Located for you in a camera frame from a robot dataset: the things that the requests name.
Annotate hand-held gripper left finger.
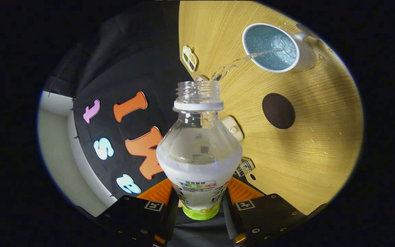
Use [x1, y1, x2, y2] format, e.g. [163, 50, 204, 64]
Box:
[96, 178, 179, 247]

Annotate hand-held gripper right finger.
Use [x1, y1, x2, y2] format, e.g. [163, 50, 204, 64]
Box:
[221, 177, 306, 247]

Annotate clear juice bottle white label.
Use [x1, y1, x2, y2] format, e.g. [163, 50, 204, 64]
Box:
[156, 81, 243, 221]

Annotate dark brown round coaster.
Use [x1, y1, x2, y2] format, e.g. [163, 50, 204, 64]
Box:
[262, 93, 296, 130]

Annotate white cup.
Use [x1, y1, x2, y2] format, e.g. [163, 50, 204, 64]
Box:
[241, 22, 319, 73]

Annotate wooden table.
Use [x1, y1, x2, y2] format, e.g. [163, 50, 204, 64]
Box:
[178, 0, 364, 216]

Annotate white toaster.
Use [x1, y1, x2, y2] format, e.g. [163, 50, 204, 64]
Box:
[221, 116, 244, 142]

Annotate white divided condiment dish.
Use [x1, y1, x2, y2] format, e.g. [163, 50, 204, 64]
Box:
[182, 45, 198, 72]

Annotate metal wire utensil holder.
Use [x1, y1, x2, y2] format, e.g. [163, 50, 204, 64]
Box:
[234, 157, 255, 178]

